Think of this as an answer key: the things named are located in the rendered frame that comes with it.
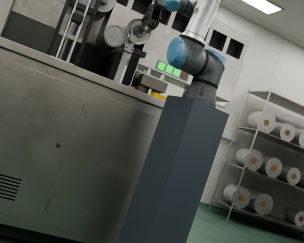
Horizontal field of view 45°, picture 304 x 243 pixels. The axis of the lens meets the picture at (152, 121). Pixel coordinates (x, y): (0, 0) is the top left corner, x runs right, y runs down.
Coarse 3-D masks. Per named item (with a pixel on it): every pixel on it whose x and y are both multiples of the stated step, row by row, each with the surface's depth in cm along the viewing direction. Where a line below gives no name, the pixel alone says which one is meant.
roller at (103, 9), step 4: (112, 0) 204; (100, 4) 202; (108, 4) 203; (112, 4) 204; (100, 8) 202; (104, 8) 203; (108, 8) 203; (100, 12) 203; (104, 12) 203; (108, 12) 210; (96, 16) 215; (100, 16) 215; (96, 20) 225
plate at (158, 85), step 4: (140, 76) 212; (144, 76) 208; (148, 76) 209; (140, 80) 209; (144, 80) 208; (148, 80) 209; (152, 80) 210; (156, 80) 211; (132, 84) 225; (136, 84) 218; (140, 84) 212; (144, 84) 208; (148, 84) 209; (152, 84) 210; (156, 84) 211; (160, 84) 212; (164, 84) 212; (152, 88) 210; (156, 88) 211; (160, 88) 212; (164, 88) 212; (160, 92) 215; (164, 92) 213
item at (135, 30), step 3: (135, 27) 206; (138, 27) 207; (135, 30) 207; (138, 30) 207; (144, 30) 208; (135, 33) 207; (138, 33) 208; (141, 33) 208; (138, 36) 207; (141, 36) 208
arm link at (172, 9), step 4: (164, 0) 180; (168, 0) 176; (172, 0) 175; (176, 0) 175; (180, 0) 179; (184, 0) 180; (168, 4) 177; (172, 4) 177; (176, 4) 177; (180, 4) 180; (184, 4) 180; (168, 8) 178; (172, 8) 178; (176, 8) 179; (180, 8) 181; (184, 8) 181; (180, 12) 183
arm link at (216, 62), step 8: (208, 56) 151; (216, 56) 153; (208, 64) 150; (216, 64) 152; (224, 64) 155; (200, 72) 151; (208, 72) 152; (216, 72) 153; (208, 80) 152; (216, 80) 153
